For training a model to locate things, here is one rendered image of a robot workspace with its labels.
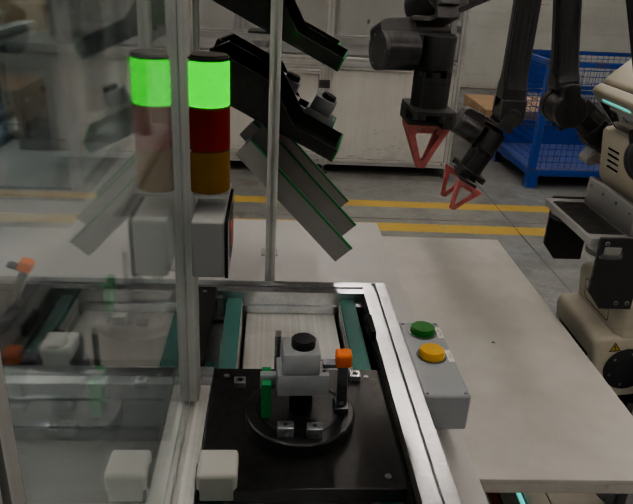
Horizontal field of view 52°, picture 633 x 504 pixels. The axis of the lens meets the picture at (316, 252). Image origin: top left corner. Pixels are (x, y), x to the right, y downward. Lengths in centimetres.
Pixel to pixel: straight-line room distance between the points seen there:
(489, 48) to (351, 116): 508
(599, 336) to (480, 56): 857
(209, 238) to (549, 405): 67
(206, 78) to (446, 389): 55
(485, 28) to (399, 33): 896
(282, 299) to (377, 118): 405
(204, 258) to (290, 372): 17
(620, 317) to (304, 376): 91
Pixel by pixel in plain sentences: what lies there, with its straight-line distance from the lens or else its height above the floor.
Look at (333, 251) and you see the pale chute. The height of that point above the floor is 101.
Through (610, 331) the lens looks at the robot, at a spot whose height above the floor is 81.
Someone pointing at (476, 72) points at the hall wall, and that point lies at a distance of 999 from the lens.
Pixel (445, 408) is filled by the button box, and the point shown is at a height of 94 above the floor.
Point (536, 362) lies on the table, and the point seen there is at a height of 86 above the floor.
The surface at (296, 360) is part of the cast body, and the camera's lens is 79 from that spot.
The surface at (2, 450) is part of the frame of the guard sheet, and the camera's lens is 25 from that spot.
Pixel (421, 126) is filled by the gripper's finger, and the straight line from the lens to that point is 102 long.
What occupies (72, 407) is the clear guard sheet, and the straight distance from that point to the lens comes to 37.
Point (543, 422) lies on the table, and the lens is 114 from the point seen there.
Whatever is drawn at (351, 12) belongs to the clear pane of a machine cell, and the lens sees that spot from 505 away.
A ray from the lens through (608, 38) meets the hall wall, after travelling 1059.
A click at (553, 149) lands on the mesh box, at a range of 539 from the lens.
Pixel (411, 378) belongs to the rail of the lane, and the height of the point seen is 96.
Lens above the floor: 151
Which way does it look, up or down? 24 degrees down
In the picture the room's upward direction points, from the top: 3 degrees clockwise
